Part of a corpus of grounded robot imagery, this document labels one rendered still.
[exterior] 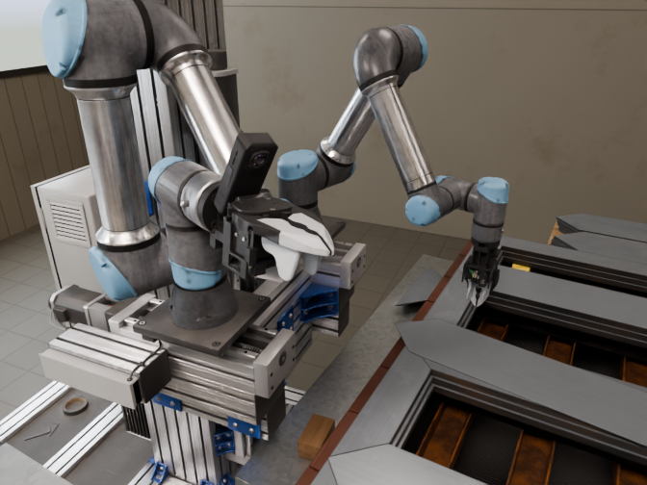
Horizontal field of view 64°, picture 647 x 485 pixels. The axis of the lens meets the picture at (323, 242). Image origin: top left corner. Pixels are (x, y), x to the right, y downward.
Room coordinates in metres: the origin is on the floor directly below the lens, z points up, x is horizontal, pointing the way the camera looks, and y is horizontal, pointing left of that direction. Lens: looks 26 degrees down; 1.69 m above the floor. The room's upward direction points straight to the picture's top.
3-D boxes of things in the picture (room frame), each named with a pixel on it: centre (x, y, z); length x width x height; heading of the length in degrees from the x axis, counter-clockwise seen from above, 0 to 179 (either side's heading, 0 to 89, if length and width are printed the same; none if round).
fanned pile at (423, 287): (1.66, -0.40, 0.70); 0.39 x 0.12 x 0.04; 151
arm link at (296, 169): (1.46, 0.07, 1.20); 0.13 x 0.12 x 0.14; 139
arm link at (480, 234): (1.20, -0.42, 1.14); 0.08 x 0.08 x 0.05
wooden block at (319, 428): (0.94, 0.02, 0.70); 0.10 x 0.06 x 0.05; 159
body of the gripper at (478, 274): (1.19, -0.41, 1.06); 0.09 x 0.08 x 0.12; 151
